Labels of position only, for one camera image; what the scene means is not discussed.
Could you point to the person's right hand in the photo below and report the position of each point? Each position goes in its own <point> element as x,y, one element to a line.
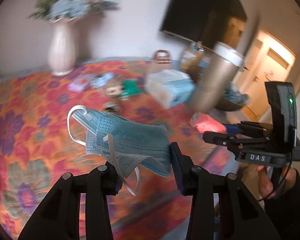
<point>265,186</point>

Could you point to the brown plush toy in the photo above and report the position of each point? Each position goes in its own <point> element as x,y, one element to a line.
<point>113,92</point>

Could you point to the blue artificial flower bouquet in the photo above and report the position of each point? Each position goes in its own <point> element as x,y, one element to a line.
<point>70,2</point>

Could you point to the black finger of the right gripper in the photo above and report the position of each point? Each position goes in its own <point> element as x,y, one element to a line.
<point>249,128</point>
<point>233,143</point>

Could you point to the purple wet wipes pack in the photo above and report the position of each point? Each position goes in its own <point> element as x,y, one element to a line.
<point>79,84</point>

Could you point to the blue surgical face mask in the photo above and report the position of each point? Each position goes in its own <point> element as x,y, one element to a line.
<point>123,143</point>

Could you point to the white ribbed ceramic vase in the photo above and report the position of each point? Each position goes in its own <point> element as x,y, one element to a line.
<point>62,52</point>

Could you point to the brown pen holder box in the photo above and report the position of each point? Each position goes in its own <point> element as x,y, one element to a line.
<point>191,56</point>

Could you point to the green soft cloth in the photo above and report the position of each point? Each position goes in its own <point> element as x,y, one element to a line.
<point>129,88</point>

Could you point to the blue white tissue pack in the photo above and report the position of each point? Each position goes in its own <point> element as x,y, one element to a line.
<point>169,87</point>

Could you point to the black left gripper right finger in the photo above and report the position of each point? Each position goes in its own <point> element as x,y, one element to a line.
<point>221,206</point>

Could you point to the black wall television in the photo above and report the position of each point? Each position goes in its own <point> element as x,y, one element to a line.
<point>205,21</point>

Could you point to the pink soft object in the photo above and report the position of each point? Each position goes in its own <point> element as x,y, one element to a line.
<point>205,123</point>

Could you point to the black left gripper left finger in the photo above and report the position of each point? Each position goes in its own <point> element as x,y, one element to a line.
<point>57,215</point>

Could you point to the small beige handbag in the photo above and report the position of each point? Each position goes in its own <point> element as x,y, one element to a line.
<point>161,60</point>

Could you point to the floral orange table cloth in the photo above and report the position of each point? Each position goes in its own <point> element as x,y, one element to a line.
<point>37,146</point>

